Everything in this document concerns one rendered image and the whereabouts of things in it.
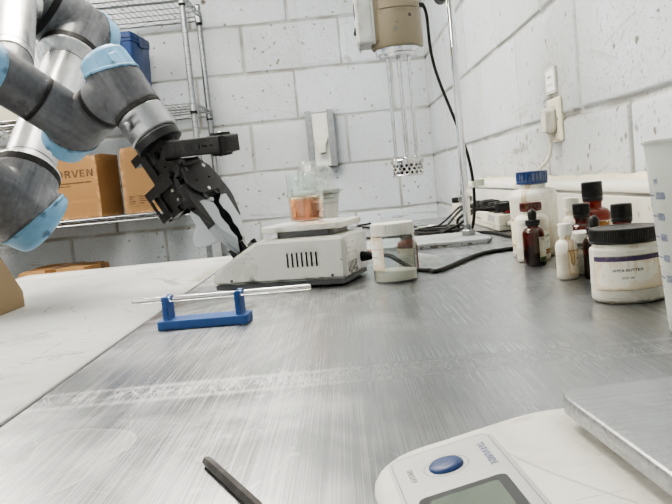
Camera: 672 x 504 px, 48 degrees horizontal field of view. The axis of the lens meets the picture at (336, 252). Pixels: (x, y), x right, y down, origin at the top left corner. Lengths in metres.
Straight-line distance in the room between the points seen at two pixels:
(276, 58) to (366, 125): 0.52
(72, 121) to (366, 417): 0.84
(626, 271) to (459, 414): 0.35
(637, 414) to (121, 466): 0.27
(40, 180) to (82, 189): 2.05
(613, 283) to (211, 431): 0.44
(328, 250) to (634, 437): 0.79
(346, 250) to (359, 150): 2.53
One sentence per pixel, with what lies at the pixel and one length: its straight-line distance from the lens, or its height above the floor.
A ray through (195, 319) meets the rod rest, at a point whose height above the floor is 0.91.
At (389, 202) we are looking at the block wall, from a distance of 3.55.
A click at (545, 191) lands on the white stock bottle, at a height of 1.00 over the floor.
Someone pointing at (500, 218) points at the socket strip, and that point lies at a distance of 1.68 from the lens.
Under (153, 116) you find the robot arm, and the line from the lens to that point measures 1.14.
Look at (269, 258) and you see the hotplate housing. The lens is 1.06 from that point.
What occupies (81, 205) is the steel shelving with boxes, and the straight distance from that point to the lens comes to 3.37.
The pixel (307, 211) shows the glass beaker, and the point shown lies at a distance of 1.06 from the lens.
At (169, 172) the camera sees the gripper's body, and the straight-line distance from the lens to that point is 1.12.
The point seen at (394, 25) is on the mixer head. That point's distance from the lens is 1.51.
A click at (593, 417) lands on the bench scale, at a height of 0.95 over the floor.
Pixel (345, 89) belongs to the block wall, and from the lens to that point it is 3.57.
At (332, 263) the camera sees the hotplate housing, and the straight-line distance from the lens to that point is 1.03.
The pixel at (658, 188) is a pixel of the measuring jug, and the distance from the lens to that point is 0.61.
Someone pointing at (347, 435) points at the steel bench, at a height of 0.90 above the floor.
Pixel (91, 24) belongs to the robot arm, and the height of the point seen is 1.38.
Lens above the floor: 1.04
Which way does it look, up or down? 5 degrees down
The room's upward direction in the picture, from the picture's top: 6 degrees counter-clockwise
